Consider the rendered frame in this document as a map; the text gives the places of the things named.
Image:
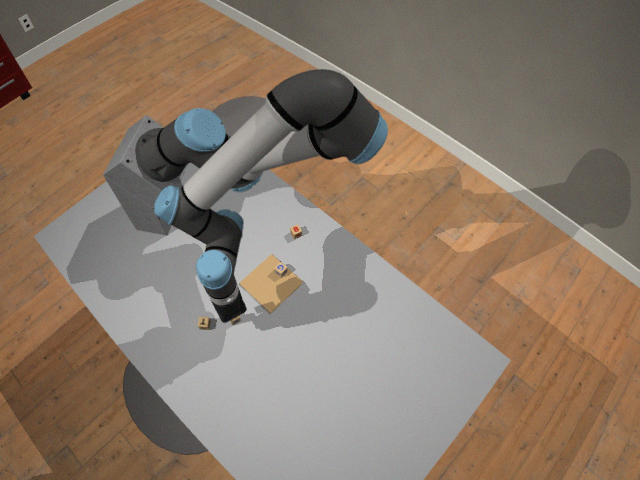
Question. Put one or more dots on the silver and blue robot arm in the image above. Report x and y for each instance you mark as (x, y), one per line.
(352, 128)

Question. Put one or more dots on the tan flat mat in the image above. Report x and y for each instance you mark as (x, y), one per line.
(268, 288)

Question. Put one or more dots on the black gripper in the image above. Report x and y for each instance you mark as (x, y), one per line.
(230, 307)

